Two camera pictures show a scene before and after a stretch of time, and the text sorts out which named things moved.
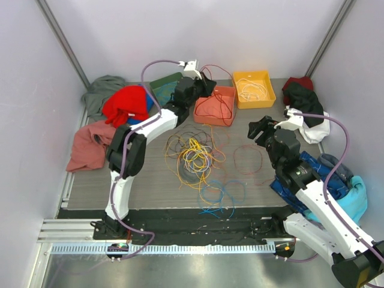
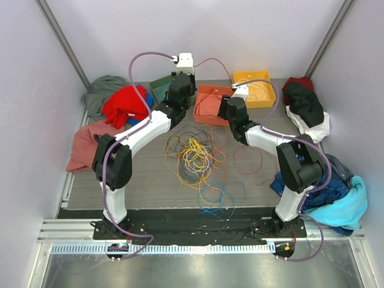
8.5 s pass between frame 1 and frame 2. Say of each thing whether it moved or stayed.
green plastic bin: stayed
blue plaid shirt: stayed
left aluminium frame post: stayed
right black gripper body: moved
